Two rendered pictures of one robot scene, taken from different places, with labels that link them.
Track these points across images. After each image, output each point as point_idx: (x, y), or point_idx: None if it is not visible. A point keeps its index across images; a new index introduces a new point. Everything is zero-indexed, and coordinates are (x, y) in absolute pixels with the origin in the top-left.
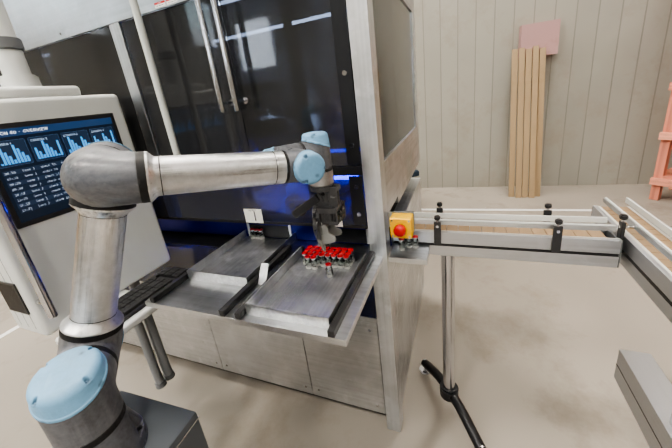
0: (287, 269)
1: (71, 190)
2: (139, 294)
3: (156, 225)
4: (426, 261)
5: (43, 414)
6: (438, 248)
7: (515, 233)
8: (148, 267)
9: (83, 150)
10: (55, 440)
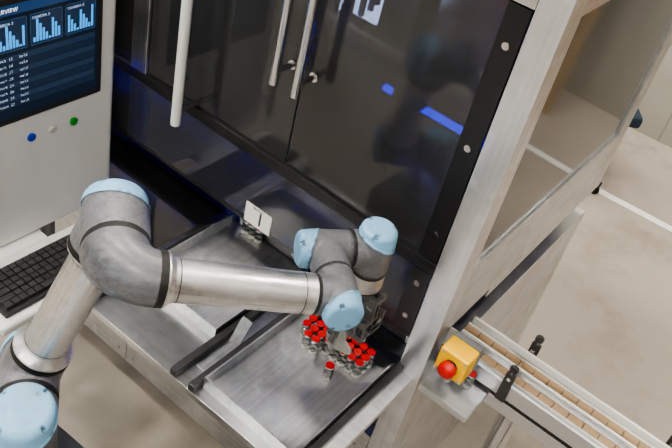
0: (274, 334)
1: (90, 278)
2: (63, 260)
3: (106, 145)
4: (465, 419)
5: (3, 445)
6: (498, 402)
7: (607, 446)
8: (76, 204)
9: (113, 242)
10: None
